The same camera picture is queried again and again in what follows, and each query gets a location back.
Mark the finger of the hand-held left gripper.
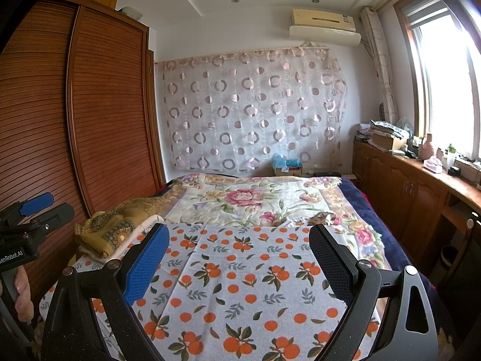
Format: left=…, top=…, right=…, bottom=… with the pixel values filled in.
left=20, top=193, right=54, bottom=214
left=38, top=203, right=75, bottom=231

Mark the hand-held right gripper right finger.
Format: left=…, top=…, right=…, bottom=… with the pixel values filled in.
left=308, top=224, right=438, bottom=361

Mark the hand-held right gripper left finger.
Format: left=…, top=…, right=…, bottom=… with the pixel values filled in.
left=41, top=223, right=170, bottom=361

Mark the brown patterned garment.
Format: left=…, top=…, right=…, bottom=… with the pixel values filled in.
left=73, top=196, right=168, bottom=258

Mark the person's left hand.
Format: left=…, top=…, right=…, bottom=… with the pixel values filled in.
left=14, top=265, right=35, bottom=321

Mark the navy blue blanket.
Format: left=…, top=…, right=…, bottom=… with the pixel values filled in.
left=338, top=178, right=437, bottom=294

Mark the orange fruit print cloth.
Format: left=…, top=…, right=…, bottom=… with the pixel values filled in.
left=38, top=222, right=384, bottom=361

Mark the small cardboard box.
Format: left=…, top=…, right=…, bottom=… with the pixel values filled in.
left=274, top=165, right=303, bottom=177

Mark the long wooden cabinet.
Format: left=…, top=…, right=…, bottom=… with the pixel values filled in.
left=352, top=137, right=481, bottom=282

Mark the floral quilt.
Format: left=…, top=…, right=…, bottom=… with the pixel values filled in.
left=154, top=173, right=393, bottom=271

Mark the wooden slatted wardrobe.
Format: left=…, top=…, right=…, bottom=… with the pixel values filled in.
left=0, top=0, right=166, bottom=309

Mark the blue plastic bag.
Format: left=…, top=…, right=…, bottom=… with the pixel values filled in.
left=272, top=153, right=303, bottom=168

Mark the black waste bin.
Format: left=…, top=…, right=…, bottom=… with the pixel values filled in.
left=440, top=245, right=457, bottom=271

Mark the open cardboard box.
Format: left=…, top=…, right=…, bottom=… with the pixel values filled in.
left=372, top=133, right=408, bottom=151

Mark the pile of papers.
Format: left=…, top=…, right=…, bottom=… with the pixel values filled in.
left=370, top=119, right=406, bottom=138

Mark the pink bottle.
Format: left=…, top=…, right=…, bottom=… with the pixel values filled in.
left=421, top=133, right=436, bottom=160

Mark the circle patterned sheer curtain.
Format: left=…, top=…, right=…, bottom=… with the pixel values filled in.
left=156, top=45, right=348, bottom=171

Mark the pale window curtain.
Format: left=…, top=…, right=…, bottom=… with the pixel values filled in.
left=360, top=7, right=399, bottom=123

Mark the window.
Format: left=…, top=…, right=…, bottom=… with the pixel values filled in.
left=394, top=0, right=481, bottom=181

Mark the wall air conditioner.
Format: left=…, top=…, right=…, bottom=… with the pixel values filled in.
left=289, top=8, right=362, bottom=48

